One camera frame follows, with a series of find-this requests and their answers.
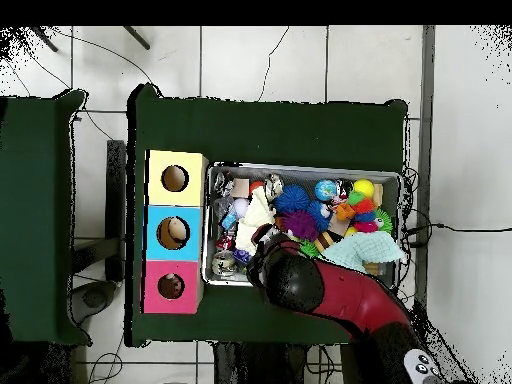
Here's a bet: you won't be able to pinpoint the mint green knitted cloth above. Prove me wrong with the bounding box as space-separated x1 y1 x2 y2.
321 230 408 275

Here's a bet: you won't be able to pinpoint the wooden box with three holes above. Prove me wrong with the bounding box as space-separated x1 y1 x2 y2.
139 148 210 315

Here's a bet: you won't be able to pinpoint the cream knitted cloth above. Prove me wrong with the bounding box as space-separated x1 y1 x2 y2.
234 185 278 257

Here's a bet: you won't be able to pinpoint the purple spiky toy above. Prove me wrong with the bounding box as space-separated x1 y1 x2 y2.
280 209 320 242

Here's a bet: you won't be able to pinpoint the blue spiky ball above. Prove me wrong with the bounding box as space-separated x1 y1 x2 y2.
273 183 312 215

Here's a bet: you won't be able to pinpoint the bright green spiky ball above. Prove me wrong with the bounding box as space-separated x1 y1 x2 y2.
299 239 321 259

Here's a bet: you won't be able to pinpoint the blue spiky toy with eyes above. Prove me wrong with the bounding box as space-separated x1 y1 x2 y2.
307 200 333 233

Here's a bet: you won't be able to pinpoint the wooden toy burger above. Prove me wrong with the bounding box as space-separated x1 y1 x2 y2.
313 230 336 253

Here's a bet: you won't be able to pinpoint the globe print ball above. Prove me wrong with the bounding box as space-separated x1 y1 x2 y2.
314 178 338 202

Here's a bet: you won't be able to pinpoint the dark green tablecloth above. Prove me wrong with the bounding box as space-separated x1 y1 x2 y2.
0 88 92 346
124 83 409 348

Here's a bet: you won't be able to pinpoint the yellow ball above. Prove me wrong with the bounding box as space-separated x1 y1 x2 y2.
352 178 376 199

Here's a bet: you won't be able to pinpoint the black upright panel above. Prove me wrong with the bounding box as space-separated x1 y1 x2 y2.
105 139 127 281

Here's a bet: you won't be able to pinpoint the grey stand base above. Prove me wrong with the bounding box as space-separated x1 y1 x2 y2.
70 279 119 325

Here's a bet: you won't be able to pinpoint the black stand leg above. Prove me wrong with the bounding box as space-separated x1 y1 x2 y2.
31 25 59 53
123 25 151 51

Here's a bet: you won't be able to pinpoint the shallow wire mesh bin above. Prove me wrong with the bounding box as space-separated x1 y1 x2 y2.
201 161 403 292

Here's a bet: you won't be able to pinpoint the thin black cable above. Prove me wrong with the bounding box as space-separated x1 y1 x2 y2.
405 222 512 235
257 25 290 102

